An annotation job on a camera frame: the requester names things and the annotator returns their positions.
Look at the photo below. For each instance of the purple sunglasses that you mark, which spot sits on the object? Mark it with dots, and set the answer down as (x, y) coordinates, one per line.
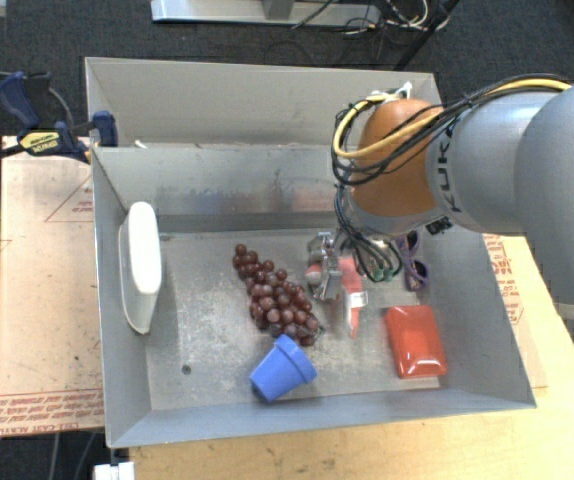
(415, 275)

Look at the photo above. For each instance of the white oblong dish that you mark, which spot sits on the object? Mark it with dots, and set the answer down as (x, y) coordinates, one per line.
(142, 263)

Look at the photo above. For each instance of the blue plastic cup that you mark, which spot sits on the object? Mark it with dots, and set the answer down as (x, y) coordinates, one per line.
(282, 368)

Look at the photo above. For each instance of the pink plastic object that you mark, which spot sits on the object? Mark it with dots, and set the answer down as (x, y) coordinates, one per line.
(351, 279)

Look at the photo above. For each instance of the brown cardboard board, red print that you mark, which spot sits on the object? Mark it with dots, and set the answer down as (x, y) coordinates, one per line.
(47, 288)

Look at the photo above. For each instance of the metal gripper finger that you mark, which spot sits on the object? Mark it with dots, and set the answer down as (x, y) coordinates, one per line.
(332, 283)
(323, 246)

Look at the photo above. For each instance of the red-orange rectangular block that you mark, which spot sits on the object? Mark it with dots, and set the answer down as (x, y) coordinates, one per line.
(415, 340)

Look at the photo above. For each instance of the black cylinder on white bracket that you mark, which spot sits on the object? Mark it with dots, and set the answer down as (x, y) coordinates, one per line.
(439, 225)

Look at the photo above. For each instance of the grey metal bin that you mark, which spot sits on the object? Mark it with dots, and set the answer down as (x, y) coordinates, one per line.
(217, 368)

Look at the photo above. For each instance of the dark red grape bunch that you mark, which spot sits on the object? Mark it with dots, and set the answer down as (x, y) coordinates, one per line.
(277, 298)

